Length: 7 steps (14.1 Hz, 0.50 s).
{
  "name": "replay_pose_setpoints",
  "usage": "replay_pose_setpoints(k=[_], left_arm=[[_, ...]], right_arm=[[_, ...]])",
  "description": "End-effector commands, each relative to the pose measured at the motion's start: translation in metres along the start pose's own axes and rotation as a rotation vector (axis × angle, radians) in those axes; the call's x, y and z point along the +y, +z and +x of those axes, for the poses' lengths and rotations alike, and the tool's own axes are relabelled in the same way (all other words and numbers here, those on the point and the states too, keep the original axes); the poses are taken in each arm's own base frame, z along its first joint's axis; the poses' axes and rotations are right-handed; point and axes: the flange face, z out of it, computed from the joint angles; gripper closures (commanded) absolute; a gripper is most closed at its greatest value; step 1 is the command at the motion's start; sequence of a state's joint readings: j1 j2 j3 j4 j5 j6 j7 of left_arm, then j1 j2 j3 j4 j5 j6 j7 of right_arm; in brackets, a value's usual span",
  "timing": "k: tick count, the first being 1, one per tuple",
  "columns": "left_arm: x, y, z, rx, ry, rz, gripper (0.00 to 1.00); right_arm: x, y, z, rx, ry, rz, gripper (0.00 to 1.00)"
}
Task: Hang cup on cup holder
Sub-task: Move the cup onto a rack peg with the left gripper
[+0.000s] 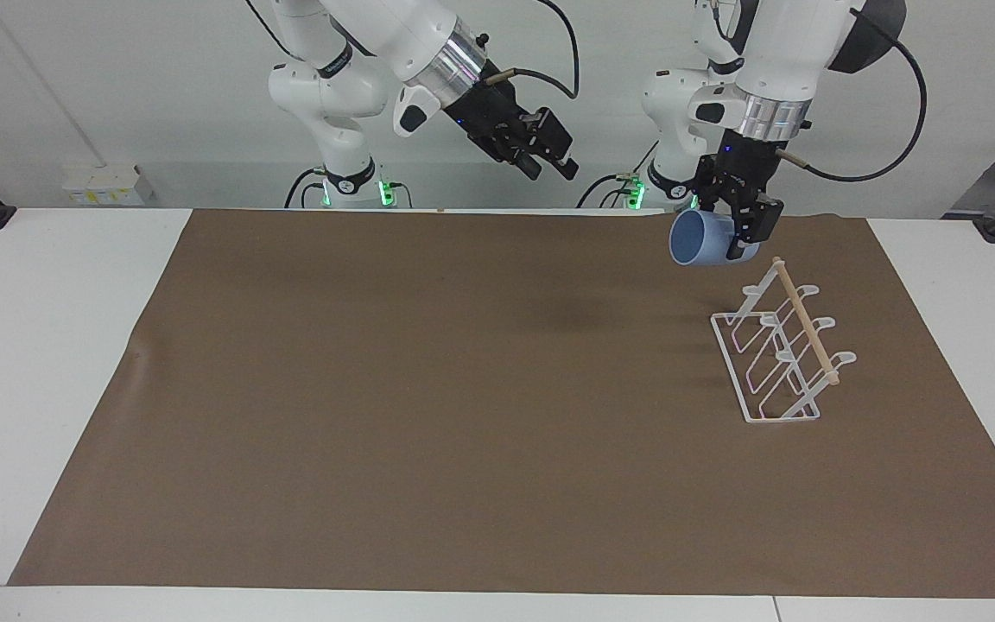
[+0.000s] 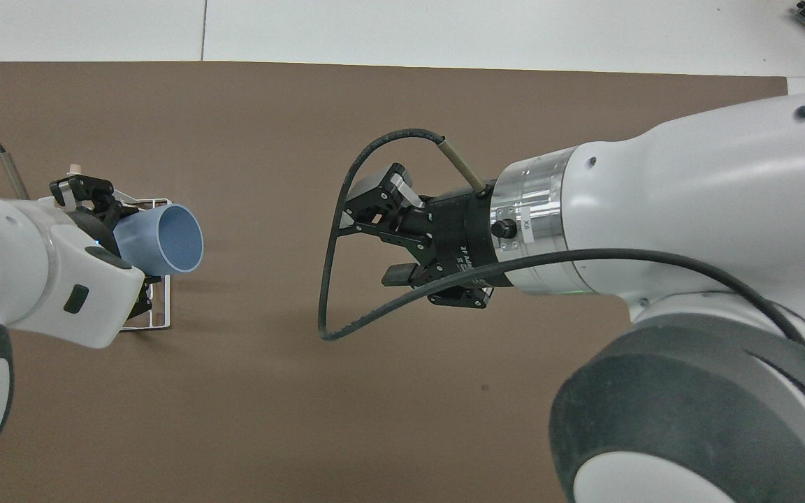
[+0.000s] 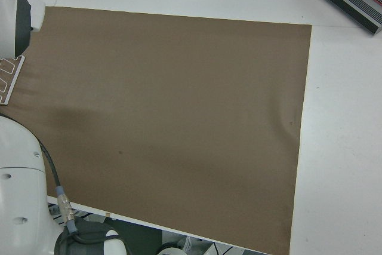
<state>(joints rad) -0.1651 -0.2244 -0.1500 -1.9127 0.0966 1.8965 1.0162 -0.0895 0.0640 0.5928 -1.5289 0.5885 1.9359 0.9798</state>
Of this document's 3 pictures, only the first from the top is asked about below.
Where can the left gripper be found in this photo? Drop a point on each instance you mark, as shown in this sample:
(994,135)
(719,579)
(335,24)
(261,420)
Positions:
(744,168)

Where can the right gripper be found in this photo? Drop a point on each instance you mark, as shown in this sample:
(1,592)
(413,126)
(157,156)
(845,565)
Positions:
(487,102)

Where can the blue cup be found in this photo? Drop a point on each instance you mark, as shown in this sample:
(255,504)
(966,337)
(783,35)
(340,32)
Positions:
(700,240)

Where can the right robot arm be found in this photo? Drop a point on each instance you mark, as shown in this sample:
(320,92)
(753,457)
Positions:
(351,91)

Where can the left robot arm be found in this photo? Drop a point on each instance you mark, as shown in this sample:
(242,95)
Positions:
(787,43)

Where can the white wall socket box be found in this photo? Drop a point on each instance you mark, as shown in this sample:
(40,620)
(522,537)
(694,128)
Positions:
(104,186)

